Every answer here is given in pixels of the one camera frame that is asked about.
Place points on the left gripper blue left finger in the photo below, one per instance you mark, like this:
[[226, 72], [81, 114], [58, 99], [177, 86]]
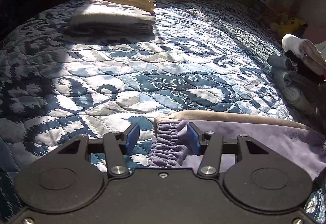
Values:
[[116, 145]]

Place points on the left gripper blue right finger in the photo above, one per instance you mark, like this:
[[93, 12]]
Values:
[[209, 145]]

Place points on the purple sweatpants with beige stripe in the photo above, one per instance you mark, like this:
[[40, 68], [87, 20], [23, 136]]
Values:
[[297, 142]]

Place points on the blue white quilted bedspread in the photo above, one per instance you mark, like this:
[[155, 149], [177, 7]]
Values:
[[62, 91]]

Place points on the folded white panda garment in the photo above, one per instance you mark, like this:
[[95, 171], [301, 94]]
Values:
[[300, 99]]

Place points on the folded dark grey garment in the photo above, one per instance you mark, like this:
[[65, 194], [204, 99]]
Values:
[[284, 73]]

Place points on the folded black garment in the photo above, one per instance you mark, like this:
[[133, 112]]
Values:
[[304, 70]]

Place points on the folded grey beige garment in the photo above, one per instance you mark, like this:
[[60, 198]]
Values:
[[99, 17]]

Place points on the folded white garment top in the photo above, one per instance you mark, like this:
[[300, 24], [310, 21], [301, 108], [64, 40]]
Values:
[[306, 51]]

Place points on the yellow plush toy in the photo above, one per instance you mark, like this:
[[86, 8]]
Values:
[[282, 24]]

